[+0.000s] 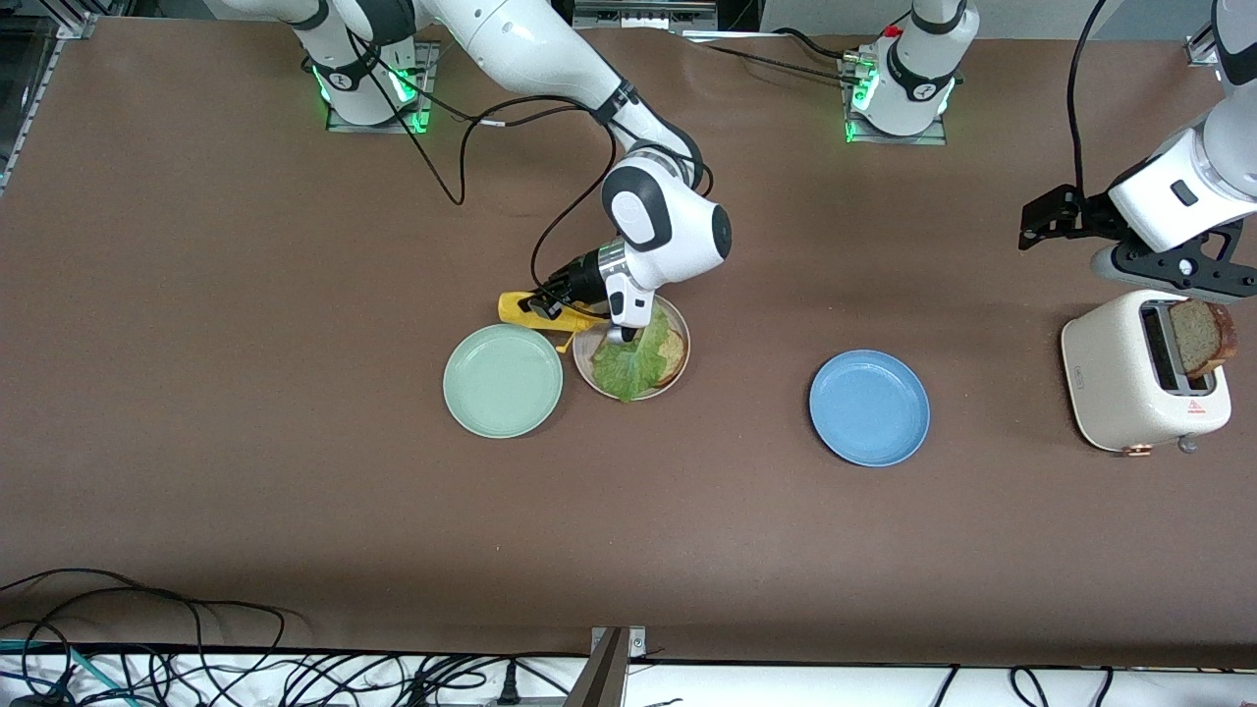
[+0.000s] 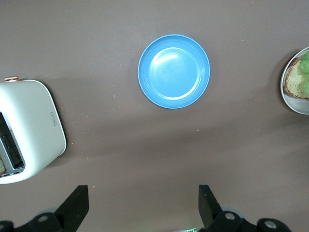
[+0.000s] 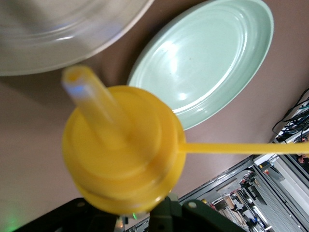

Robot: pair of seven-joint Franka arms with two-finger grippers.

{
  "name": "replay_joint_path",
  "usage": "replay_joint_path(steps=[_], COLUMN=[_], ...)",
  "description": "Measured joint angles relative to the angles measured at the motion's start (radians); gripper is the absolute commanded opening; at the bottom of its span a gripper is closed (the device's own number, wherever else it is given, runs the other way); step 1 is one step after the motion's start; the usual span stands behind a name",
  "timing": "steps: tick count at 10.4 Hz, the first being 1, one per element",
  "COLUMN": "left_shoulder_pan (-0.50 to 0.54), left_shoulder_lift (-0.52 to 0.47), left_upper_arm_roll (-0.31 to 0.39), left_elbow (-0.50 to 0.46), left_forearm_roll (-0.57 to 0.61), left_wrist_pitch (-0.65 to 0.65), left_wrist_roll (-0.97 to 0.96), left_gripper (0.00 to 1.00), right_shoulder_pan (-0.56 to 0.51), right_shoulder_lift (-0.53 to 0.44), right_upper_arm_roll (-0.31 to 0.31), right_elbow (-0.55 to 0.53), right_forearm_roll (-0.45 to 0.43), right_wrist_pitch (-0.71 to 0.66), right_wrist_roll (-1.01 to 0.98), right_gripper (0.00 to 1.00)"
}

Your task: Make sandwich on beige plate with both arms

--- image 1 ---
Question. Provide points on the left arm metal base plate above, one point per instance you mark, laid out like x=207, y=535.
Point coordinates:
x=928, y=137

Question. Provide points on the brown bread slice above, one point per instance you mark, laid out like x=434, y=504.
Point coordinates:
x=673, y=355
x=1198, y=344

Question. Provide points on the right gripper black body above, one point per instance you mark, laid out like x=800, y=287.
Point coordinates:
x=577, y=277

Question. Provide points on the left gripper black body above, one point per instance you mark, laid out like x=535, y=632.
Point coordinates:
x=1088, y=218

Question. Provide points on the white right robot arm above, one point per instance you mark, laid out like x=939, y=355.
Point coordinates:
x=668, y=226

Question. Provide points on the grey metal bracket post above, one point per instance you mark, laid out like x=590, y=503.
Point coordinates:
x=604, y=678

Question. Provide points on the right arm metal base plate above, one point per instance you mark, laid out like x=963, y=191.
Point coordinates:
x=424, y=116

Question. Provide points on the aluminium frame rail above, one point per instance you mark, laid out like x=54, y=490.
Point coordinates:
x=1193, y=47
x=77, y=25

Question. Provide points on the grey metal equipment box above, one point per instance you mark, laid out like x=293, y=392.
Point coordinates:
x=643, y=15

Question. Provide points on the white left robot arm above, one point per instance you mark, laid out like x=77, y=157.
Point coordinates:
x=913, y=69

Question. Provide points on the light green round plate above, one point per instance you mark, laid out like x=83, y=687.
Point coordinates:
x=503, y=381

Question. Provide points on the yellow mustard squeeze bottle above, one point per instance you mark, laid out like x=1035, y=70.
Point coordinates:
x=516, y=307

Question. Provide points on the green lettuce leaf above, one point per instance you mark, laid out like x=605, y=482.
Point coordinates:
x=628, y=368

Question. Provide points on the black power plug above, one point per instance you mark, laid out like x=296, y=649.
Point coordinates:
x=508, y=682

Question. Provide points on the beige round plate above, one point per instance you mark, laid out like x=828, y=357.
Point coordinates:
x=678, y=316

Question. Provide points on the cream white toaster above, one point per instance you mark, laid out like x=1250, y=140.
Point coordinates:
x=1110, y=373

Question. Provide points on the blue round plate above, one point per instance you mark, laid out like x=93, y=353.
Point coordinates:
x=869, y=407

